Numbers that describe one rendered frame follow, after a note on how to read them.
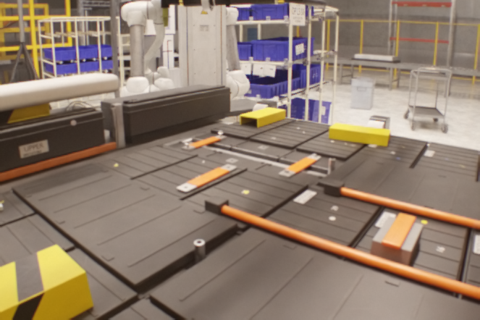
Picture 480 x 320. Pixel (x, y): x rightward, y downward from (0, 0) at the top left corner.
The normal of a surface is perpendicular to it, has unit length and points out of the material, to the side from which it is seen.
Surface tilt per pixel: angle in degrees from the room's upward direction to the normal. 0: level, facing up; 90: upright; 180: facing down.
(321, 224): 0
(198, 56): 90
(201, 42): 90
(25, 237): 0
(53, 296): 90
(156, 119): 90
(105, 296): 0
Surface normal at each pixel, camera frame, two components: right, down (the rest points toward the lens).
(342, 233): 0.00, -0.96
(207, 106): 0.79, 0.17
